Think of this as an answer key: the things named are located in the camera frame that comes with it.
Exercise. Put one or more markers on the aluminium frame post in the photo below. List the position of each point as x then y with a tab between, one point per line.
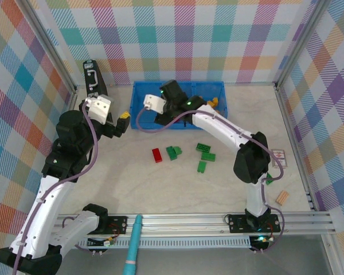
301	43
50	43

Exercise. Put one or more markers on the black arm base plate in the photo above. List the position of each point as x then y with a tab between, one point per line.
238	223
117	224

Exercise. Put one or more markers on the teal marker pen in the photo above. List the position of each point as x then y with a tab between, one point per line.
133	243

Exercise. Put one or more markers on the small printed card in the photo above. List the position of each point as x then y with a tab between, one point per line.
281	160

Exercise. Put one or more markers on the aluminium side rail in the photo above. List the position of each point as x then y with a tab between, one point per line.
291	134
72	97

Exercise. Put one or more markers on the dark green lego brick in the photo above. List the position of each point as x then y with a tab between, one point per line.
203	147

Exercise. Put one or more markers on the red lego brick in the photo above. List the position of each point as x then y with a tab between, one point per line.
157	155

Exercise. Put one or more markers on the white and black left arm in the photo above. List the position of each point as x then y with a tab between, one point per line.
46	206

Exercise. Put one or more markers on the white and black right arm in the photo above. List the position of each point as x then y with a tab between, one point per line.
223	126

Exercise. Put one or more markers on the aluminium mounting rail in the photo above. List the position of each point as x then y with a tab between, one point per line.
189	226

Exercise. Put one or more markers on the yellow lego brick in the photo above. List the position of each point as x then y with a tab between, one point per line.
210	103
216	101

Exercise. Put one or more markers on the small wooden block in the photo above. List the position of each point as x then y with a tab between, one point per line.
283	198

